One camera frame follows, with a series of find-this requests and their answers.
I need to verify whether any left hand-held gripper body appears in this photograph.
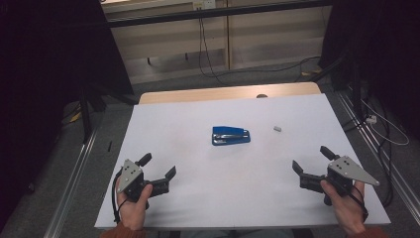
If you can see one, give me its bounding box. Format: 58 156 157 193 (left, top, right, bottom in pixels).
116 158 171 203

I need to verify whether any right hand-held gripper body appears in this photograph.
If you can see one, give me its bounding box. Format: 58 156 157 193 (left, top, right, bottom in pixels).
298 155 380 206

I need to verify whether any blue stapler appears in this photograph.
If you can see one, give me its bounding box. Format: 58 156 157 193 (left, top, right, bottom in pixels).
211 125 252 147

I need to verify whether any person's left hand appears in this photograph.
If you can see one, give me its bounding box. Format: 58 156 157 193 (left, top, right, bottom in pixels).
115 182 155 232

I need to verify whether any person's right hand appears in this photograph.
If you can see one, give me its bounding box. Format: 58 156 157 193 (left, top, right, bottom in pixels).
319 179 368 236

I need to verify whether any black metal stand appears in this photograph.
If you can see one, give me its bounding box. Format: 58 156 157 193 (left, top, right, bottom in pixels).
78 83 107 144

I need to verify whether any wooden table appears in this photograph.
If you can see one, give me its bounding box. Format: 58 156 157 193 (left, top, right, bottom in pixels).
138 81 322 106

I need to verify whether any black curtain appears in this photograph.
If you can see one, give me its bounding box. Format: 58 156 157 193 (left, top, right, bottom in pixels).
0 0 135 232
318 0 420 140

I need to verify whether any light wooden cabinet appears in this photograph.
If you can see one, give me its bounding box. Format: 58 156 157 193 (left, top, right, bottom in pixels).
99 0 333 85

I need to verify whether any black metal bar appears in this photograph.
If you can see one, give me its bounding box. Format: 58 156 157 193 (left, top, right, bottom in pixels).
105 0 333 29

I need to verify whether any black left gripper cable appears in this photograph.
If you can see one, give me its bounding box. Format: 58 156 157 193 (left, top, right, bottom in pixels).
111 168 129 225

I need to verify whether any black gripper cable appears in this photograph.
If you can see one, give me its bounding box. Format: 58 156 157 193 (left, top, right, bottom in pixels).
111 168 129 225
349 184 369 223

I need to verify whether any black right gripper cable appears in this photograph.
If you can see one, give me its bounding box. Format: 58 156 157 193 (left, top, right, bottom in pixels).
349 184 369 223

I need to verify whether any aluminium floor rail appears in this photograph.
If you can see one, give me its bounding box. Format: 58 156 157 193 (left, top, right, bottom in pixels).
44 128 99 238
336 90 420 226

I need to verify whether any black looped cable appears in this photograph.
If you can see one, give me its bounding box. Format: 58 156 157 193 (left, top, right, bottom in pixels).
342 108 395 208

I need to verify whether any white cable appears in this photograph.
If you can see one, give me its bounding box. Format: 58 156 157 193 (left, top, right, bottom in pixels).
360 98 411 147

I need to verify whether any black floor cable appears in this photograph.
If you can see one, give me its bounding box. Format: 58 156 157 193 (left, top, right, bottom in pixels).
211 55 322 83

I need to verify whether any black hanging cable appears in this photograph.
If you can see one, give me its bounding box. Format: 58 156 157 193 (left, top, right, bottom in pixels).
197 17 226 84

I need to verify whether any white wall socket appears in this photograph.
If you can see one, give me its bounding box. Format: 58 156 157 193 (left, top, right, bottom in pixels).
192 0 217 11

